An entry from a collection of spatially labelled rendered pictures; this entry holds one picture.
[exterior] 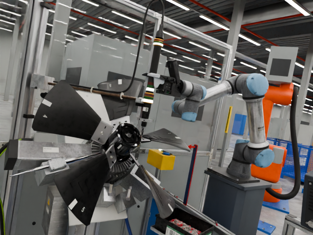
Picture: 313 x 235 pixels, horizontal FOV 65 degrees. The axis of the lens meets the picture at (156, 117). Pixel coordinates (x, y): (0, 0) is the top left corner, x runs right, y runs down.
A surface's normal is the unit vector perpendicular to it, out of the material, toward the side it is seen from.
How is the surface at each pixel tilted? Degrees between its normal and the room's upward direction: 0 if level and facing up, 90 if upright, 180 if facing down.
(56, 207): 90
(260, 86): 85
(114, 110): 63
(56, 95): 77
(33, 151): 50
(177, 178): 90
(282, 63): 90
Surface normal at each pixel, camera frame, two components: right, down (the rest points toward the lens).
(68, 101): 0.34, -0.07
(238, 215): -0.14, 0.03
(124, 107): -0.18, -0.55
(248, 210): 0.59, 0.15
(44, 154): 0.54, -0.52
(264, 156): 0.33, 0.27
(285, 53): -0.45, -0.04
